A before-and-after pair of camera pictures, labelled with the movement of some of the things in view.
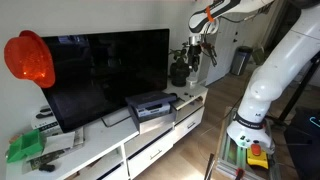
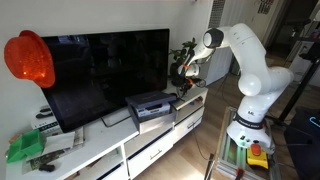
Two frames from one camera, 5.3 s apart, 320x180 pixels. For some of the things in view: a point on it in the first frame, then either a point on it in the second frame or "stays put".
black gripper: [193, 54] to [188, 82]
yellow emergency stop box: [257, 156] stays put
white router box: [46, 122] stays put
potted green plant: [180, 69] stays put
